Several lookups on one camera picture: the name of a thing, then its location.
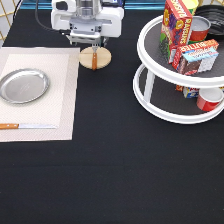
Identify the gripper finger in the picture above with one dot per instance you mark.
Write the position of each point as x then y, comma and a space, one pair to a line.
104, 41
72, 42

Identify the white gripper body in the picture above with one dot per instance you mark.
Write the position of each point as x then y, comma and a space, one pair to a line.
87, 21

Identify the fork with wooden handle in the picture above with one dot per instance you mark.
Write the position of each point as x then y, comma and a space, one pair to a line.
94, 56

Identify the round silver metal plate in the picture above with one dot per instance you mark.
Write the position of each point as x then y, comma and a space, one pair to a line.
23, 85

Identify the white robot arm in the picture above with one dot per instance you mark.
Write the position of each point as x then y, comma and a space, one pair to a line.
88, 21

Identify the round wooden coaster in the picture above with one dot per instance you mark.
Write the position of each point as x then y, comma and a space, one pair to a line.
103, 57

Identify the beige woven placemat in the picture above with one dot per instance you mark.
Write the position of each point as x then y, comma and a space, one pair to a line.
55, 107

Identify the red raisins box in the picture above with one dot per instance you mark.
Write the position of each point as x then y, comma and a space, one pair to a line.
175, 28

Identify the white two-tier turntable rack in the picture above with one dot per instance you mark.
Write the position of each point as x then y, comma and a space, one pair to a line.
155, 81

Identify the yellow green container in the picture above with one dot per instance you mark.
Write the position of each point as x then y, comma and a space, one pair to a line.
191, 5

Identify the blue brown chocolate box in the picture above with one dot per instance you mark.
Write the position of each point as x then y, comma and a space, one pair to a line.
196, 61

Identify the red can upper tier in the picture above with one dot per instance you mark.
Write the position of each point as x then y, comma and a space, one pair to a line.
199, 29

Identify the red can tier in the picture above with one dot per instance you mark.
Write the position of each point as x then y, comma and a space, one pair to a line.
199, 29
209, 98

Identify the small box lower tier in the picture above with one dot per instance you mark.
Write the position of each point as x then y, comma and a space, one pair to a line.
188, 92

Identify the red butter box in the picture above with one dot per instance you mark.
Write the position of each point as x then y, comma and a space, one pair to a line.
195, 46

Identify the black bowl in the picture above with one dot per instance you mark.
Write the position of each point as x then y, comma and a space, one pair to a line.
215, 14

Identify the red can lower tier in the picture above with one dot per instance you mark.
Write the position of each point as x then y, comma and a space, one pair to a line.
209, 98

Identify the knife with wooden handle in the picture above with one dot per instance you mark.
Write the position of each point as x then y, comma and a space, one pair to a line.
5, 126

